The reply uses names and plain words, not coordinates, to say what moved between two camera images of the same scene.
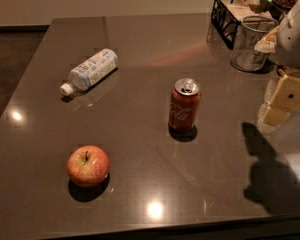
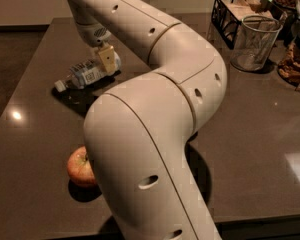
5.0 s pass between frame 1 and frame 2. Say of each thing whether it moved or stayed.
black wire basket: stayed
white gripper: moved
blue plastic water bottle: moved
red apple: stayed
